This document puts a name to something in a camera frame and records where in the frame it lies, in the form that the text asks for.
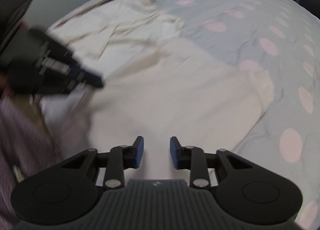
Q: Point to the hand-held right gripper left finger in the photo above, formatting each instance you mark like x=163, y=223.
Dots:
x=139, y=151

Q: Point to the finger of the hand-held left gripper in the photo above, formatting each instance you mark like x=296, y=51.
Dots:
x=62, y=82
x=92, y=79

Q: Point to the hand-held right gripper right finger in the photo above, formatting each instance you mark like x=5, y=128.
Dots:
x=174, y=152

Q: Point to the cream white shirt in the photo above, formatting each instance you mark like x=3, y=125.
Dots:
x=162, y=94

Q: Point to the white cotton garment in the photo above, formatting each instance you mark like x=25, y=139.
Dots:
x=112, y=24

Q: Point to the person's purple patterned clothing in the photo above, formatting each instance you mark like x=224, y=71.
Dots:
x=20, y=132

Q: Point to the bed with pink-dotted sheet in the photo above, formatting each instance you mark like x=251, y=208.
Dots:
x=250, y=7

